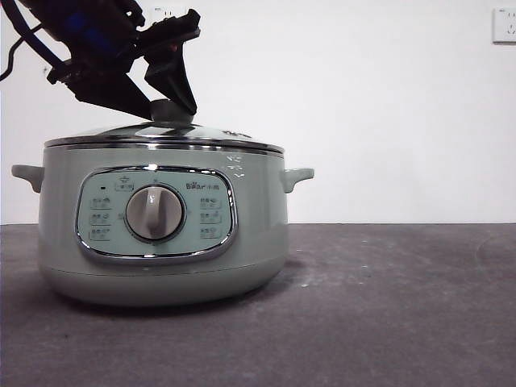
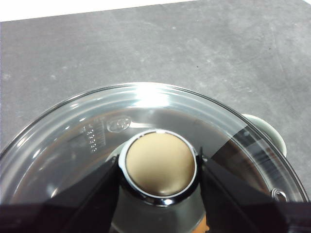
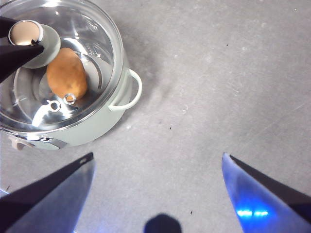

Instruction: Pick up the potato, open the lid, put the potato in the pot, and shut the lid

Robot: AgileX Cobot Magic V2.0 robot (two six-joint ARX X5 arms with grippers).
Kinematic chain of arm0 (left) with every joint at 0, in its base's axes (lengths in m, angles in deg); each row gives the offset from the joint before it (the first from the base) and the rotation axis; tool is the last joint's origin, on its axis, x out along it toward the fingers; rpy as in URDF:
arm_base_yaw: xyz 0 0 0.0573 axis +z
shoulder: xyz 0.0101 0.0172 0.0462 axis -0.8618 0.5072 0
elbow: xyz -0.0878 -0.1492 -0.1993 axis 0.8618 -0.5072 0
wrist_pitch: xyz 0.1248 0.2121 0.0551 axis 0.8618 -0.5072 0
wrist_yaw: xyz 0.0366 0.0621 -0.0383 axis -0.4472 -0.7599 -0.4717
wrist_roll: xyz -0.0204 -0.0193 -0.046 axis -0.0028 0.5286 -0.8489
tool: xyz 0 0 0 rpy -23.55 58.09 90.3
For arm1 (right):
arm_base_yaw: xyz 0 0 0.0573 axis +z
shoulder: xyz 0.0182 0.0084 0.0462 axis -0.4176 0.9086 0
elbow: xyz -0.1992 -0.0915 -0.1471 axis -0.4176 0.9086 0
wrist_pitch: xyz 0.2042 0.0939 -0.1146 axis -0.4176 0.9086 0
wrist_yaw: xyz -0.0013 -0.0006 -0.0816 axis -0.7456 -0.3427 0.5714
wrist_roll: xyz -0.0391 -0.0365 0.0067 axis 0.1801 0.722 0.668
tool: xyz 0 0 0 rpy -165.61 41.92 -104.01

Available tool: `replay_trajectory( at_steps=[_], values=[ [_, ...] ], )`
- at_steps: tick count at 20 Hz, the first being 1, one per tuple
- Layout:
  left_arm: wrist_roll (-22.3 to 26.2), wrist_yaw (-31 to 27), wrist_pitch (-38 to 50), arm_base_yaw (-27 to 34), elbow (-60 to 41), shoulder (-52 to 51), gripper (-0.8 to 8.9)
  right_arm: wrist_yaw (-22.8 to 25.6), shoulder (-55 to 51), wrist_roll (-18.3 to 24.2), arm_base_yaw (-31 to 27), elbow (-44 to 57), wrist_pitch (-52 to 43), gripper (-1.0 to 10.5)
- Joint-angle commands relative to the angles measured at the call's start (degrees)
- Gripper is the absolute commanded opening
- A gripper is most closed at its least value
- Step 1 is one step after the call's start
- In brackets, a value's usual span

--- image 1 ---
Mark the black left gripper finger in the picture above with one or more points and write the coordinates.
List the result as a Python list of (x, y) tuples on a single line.
[(175, 80), (113, 94)]

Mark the glass lid with green knob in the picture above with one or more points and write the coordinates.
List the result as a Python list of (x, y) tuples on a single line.
[(193, 135)]

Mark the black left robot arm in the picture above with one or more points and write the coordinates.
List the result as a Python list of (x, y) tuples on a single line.
[(96, 20)]

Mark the pale green electric cooking pot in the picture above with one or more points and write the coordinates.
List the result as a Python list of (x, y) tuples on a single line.
[(161, 282)]

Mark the white wall socket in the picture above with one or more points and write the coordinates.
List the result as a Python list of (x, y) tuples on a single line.
[(506, 26), (167, 12)]

